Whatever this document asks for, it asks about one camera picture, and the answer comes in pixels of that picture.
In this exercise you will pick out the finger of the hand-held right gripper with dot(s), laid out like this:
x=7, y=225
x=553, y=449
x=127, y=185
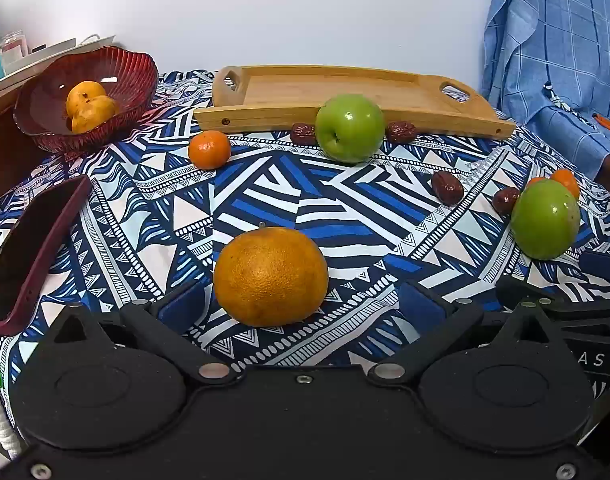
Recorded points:
x=585, y=308
x=605, y=267

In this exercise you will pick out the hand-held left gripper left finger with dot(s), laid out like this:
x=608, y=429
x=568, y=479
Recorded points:
x=182, y=305

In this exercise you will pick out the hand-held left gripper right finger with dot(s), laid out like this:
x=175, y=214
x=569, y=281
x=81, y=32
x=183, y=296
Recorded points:
x=417, y=305

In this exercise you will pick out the green apple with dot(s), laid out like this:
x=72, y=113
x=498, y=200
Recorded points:
x=350, y=127
x=545, y=220

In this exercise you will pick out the large orange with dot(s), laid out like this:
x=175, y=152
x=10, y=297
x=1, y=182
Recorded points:
x=270, y=275

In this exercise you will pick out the small tangerine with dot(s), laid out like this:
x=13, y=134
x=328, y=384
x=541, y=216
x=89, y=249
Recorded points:
x=534, y=180
x=567, y=180
x=210, y=150

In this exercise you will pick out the red date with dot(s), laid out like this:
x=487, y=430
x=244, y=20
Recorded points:
x=401, y=131
x=505, y=200
x=303, y=133
x=447, y=187

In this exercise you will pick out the wooden tray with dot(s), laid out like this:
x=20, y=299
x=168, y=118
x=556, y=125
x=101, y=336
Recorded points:
x=335, y=90

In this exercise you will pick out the red glass bowl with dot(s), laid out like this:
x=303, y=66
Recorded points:
x=130, y=75

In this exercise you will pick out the blue white patterned tablecloth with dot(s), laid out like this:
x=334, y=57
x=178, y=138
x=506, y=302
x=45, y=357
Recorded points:
x=265, y=195

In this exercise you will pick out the orange plastic object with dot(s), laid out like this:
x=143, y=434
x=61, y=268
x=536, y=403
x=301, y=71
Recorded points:
x=609, y=129

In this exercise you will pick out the blue plaid cloth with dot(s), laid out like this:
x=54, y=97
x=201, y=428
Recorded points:
x=550, y=50

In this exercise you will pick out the brown wooden cabinet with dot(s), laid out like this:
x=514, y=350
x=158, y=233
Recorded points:
x=0, y=155

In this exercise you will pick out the glass jar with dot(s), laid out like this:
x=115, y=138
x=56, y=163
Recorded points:
x=13, y=47

